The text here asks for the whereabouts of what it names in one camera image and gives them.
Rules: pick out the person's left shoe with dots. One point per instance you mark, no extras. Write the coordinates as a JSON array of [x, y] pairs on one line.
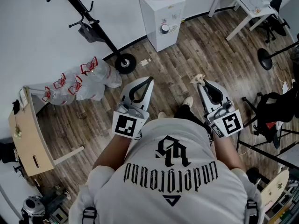
[[161, 115]]

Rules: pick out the person's left forearm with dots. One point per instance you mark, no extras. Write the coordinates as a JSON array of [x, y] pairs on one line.
[[114, 150]]

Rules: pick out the black round-base floor stand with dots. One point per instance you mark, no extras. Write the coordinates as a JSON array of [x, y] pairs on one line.
[[265, 58]]

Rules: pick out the black bag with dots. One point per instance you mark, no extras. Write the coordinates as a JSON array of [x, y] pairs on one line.
[[7, 151]]

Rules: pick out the black coat rack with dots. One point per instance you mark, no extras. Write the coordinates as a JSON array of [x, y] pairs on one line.
[[102, 34]]

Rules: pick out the silver camera device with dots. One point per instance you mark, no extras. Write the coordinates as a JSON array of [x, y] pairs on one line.
[[32, 206]]

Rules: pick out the white adapter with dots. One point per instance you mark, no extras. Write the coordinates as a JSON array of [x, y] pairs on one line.
[[145, 62]]

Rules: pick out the white red plastic bags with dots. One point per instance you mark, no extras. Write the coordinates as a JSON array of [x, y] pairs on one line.
[[105, 73]]

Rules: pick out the white power strip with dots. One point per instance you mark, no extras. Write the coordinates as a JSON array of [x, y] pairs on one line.
[[286, 87]]

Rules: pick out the white desk phone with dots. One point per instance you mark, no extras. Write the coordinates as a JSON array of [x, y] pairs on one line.
[[23, 98]]

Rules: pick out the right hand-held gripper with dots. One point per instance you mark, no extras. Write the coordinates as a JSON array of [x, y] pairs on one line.
[[231, 122]]

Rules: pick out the round wooden stool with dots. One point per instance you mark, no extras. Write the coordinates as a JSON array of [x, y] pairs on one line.
[[276, 188]]

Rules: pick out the black mesh chair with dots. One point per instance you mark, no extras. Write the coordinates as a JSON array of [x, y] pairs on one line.
[[273, 115]]

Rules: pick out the black office chair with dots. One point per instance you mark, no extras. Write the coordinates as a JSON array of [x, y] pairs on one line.
[[276, 22]]

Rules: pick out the person's black trousers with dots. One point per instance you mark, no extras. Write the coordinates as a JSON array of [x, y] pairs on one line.
[[187, 113]]

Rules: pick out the grey hanging bag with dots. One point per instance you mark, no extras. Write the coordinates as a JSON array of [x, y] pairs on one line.
[[90, 32]]

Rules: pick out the person's right forearm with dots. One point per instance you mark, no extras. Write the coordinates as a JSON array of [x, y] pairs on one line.
[[227, 153]]

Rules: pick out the person's right shoe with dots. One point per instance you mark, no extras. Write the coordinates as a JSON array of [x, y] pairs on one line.
[[188, 101]]

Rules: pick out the beige wooden desk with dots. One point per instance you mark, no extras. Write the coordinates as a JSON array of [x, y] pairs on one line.
[[29, 136]]

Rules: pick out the white table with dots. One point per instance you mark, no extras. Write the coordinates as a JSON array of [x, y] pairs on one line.
[[240, 1]]

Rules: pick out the black tripod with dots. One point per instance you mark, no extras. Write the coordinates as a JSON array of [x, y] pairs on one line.
[[268, 154]]

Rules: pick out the person's white printed T-shirt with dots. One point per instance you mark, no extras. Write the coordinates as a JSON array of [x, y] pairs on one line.
[[168, 190]]

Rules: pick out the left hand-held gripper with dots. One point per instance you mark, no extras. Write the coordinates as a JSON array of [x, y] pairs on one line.
[[123, 125]]

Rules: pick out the small black desk item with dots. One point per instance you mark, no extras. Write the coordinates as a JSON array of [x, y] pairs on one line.
[[16, 107]]

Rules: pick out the person's shoe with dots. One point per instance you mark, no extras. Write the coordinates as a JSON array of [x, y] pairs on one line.
[[161, 115], [188, 101]]

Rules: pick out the dried flower sprig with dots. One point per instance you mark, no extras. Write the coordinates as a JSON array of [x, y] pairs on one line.
[[17, 132]]

